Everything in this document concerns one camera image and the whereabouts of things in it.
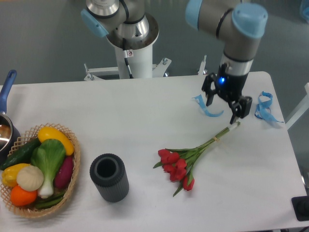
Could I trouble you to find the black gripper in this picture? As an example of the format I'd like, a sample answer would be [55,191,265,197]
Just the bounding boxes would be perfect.
[201,63,253,124]

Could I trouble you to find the red tulip bouquet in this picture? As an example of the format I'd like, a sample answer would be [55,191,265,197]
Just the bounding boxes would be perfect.
[153,121,240,196]

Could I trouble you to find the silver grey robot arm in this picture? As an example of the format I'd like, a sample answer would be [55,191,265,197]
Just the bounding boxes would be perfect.
[81,0,268,123]

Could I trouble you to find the curved blue ribbon strip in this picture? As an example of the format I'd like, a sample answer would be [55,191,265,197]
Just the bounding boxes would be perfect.
[193,94,224,117]

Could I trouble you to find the tangled blue ribbon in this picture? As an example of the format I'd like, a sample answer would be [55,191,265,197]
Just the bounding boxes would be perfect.
[254,91,283,123]

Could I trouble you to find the blue object top right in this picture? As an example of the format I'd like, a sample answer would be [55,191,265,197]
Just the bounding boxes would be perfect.
[299,0,309,23]

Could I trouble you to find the black device at edge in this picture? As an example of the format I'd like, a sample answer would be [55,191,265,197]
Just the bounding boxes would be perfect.
[291,196,309,221]

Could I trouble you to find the dark grey ribbed vase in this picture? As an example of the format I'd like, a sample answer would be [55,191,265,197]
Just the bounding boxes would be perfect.
[89,153,129,203]

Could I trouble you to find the purple sweet potato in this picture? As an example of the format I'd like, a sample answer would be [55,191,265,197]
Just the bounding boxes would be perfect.
[54,156,74,189]

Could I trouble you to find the green bok choy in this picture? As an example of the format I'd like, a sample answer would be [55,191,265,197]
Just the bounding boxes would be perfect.
[31,139,66,199]

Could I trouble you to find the green bean pods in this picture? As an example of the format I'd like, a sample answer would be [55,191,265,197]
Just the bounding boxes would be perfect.
[34,192,65,210]

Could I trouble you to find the green cucumber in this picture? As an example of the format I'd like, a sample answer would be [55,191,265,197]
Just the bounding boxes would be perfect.
[0,138,41,171]

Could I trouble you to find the cream steamed bun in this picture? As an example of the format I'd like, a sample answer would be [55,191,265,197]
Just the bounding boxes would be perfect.
[16,165,44,191]

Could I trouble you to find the woven bamboo basket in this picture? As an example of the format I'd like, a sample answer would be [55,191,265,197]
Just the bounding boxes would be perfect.
[0,123,81,218]

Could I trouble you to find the orange fruit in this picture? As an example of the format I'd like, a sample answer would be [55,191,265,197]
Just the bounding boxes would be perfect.
[10,185,37,206]

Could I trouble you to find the yellow bell pepper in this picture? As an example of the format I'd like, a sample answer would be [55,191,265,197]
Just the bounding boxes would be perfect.
[1,163,30,188]

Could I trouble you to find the white frame at right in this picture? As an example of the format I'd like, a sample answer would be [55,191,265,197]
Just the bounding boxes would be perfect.
[285,83,309,130]

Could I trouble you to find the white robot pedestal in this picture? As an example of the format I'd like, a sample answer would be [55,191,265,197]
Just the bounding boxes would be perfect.
[114,45,153,79]

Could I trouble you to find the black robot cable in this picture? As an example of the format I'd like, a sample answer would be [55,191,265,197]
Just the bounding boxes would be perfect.
[122,38,134,79]

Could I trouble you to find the white metal base frame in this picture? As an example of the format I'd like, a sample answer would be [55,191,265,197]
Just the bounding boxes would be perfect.
[83,55,208,82]

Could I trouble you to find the blue handled saucepan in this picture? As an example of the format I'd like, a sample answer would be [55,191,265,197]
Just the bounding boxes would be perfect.
[0,70,20,164]

